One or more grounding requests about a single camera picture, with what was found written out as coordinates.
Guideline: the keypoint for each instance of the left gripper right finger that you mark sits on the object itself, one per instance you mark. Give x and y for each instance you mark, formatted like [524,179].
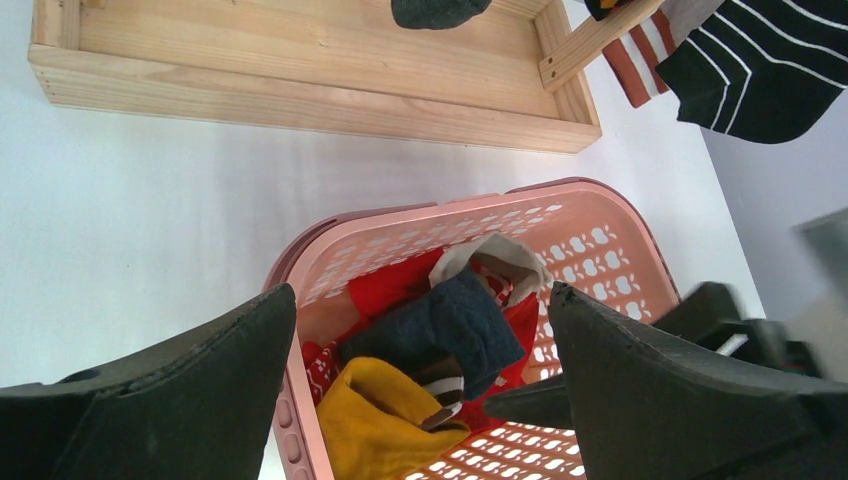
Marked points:
[714,453]

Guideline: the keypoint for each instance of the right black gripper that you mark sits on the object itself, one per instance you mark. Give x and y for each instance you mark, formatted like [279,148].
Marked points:
[729,331]

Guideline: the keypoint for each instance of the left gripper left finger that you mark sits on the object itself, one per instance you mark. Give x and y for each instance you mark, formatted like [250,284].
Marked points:
[196,406]

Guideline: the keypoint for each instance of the pink plastic basket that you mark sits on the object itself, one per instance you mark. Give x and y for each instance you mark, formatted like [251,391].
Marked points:
[585,233]

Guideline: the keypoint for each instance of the yellow brown striped sock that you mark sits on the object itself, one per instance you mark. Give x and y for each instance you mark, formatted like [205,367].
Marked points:
[374,422]

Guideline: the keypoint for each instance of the beige pink sock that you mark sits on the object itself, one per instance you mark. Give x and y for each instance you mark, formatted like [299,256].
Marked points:
[508,269]

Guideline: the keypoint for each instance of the dark blue sock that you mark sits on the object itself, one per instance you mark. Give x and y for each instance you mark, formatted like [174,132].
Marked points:
[455,318]

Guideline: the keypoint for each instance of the plain red sock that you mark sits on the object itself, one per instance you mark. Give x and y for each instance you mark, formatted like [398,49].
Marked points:
[384,290]

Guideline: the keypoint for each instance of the wooden hanger stand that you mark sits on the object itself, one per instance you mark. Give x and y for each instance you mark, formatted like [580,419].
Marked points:
[512,77]

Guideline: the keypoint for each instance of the red snowflake sock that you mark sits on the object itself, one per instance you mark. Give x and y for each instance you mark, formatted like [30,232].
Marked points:
[322,365]

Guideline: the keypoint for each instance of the black striped narrow sock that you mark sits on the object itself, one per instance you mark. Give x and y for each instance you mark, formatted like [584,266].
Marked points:
[761,71]

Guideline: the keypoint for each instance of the grey white sock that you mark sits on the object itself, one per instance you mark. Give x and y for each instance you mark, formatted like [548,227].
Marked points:
[633,57]

